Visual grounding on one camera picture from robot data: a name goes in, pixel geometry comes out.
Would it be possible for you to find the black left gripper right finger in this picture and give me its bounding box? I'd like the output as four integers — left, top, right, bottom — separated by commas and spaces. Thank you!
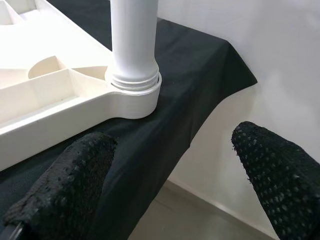
231, 121, 320, 240

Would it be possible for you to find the black table cloth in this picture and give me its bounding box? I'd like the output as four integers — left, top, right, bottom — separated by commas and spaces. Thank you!
0, 0, 258, 240

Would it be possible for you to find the white plastic table top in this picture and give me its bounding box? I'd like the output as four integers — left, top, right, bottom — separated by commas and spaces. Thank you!
0, 0, 163, 172

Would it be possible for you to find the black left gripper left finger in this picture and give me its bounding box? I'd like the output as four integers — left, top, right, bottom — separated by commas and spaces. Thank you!
3, 131, 118, 240

